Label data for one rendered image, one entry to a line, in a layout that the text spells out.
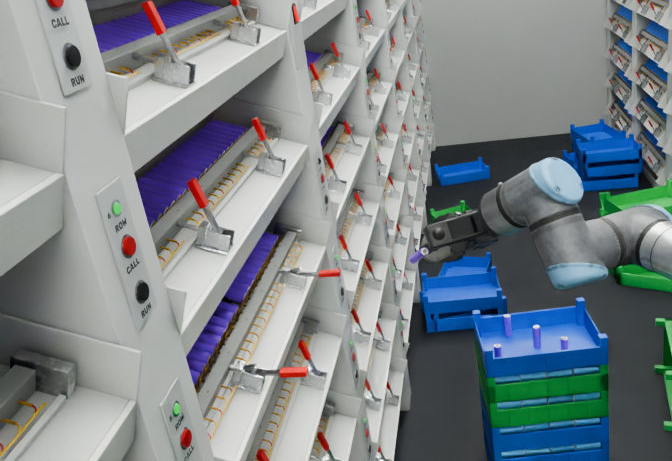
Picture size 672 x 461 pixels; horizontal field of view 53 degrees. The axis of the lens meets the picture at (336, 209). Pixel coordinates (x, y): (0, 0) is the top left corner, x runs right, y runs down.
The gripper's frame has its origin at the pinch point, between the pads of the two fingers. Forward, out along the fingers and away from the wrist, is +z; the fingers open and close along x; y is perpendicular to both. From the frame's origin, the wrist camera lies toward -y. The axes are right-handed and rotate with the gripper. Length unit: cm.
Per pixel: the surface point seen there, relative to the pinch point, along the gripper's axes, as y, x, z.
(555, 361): 43, -29, 14
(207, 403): -63, -20, -25
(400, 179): 80, 52, 87
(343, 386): -17.3, -21.3, 17.2
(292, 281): -38.2, -3.8, -9.2
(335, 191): -8.8, 19.5, 11.7
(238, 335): -54, -12, -18
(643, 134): 266, 69, 87
